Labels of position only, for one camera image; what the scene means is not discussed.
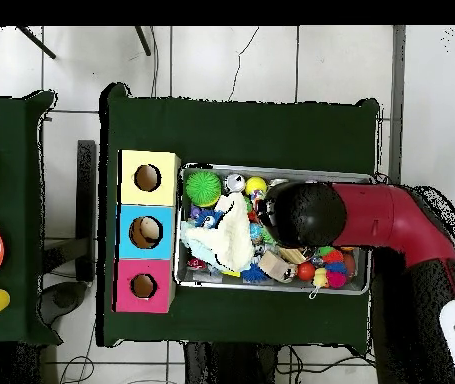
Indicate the cream muslin cloth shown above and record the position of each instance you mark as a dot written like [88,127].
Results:
[231,232]

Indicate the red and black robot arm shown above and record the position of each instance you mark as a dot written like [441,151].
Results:
[387,216]

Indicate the wooden box with three holes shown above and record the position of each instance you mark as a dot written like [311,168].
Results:
[168,197]

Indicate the clear mesh bin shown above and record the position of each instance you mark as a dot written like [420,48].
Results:
[203,282]

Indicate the blue fuzzy toy with eyes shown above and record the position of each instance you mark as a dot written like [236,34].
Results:
[203,216]

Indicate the yellow ball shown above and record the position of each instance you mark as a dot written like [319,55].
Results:
[256,186]

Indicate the mint green cloth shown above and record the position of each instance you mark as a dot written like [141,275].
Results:
[191,238]

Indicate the small blue fuzzy toy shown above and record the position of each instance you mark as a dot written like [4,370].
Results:
[252,274]

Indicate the plain wooden cube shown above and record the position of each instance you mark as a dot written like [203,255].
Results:
[273,266]

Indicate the dark green tablecloth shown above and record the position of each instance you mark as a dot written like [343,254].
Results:
[19,200]
[235,136]

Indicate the black tripod leg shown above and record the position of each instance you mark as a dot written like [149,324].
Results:
[143,40]
[35,42]

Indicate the grey floor strip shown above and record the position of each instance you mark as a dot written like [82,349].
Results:
[398,120]

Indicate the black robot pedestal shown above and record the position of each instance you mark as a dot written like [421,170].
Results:
[227,368]

